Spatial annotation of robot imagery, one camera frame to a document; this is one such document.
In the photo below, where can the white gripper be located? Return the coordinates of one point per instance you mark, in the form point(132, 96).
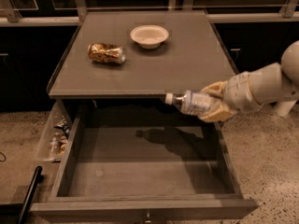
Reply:
point(237, 90)

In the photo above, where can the blue plastic water bottle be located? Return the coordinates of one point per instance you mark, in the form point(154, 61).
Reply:
point(190, 103)

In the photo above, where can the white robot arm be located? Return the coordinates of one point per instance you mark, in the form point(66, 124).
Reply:
point(276, 82)

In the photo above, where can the grey cabinet with top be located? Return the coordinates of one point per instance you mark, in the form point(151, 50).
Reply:
point(191, 58)

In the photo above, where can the open grey top drawer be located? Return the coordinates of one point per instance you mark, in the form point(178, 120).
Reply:
point(139, 164)

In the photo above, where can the white paper bowl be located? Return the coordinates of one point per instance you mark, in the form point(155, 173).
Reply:
point(149, 36)

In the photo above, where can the crushed gold soda can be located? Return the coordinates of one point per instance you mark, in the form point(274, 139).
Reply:
point(106, 53)

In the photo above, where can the small bottles in bin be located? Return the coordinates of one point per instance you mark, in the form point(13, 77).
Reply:
point(59, 140)

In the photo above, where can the clear plastic bin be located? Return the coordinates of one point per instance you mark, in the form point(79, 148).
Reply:
point(43, 147)

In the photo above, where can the black bar handle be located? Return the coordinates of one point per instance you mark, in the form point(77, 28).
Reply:
point(36, 179)

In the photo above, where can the metal railing frame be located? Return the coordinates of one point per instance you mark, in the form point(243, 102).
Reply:
point(217, 11)

